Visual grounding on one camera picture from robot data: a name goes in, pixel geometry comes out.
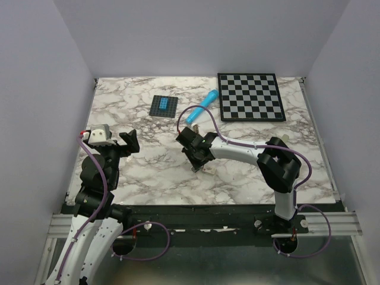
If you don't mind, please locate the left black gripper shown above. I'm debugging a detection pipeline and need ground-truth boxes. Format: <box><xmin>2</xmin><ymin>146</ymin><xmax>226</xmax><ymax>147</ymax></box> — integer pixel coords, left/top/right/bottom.
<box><xmin>96</xmin><ymin>128</ymin><xmax>140</xmax><ymax>188</ymax></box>

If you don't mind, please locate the white staple box sleeve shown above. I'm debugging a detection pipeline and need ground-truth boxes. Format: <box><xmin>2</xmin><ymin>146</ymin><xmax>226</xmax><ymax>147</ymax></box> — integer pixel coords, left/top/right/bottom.
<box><xmin>202</xmin><ymin>166</ymin><xmax>216</xmax><ymax>175</ymax></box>

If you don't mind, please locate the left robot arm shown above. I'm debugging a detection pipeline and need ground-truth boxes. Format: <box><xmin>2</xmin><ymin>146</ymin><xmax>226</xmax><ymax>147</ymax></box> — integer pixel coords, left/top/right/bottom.
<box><xmin>45</xmin><ymin>124</ymin><xmax>140</xmax><ymax>284</ymax></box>

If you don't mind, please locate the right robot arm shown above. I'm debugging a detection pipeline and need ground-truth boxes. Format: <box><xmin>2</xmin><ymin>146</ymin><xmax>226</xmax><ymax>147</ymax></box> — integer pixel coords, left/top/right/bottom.
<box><xmin>176</xmin><ymin>127</ymin><xmax>302</xmax><ymax>233</ymax></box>

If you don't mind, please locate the dark grey lego baseplate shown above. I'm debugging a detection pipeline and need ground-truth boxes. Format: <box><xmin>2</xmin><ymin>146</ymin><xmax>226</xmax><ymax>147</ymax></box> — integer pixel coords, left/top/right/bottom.
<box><xmin>149</xmin><ymin>95</ymin><xmax>178</xmax><ymax>118</ymax></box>

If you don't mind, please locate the blue lego brick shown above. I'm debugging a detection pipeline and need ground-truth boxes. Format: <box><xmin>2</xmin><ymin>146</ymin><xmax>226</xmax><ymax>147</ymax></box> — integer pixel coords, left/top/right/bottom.
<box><xmin>159</xmin><ymin>97</ymin><xmax>169</xmax><ymax>111</ymax></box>

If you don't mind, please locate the blue marker pen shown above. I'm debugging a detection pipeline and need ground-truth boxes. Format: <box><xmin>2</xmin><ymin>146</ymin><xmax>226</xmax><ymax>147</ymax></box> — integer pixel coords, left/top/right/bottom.
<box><xmin>186</xmin><ymin>90</ymin><xmax>219</xmax><ymax>125</ymax></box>

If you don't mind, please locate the black white chessboard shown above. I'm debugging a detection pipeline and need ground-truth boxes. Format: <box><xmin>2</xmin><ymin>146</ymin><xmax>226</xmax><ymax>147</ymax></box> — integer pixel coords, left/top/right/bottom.
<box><xmin>217</xmin><ymin>73</ymin><xmax>286</xmax><ymax>122</ymax></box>

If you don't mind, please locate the cream plastic piece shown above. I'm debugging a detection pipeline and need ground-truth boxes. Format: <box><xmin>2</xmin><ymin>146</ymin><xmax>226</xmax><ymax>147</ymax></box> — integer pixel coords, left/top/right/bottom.
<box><xmin>281</xmin><ymin>134</ymin><xmax>289</xmax><ymax>143</ymax></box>

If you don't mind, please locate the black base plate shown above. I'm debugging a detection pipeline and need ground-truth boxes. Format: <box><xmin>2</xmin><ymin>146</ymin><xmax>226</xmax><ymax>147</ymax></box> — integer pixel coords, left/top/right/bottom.
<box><xmin>116</xmin><ymin>204</ymin><xmax>344</xmax><ymax>248</ymax></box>

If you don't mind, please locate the aluminium rail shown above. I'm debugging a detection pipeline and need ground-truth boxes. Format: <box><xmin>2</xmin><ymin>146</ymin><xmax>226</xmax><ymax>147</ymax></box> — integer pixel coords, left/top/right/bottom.
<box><xmin>47</xmin><ymin>212</ymin><xmax>363</xmax><ymax>239</ymax></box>

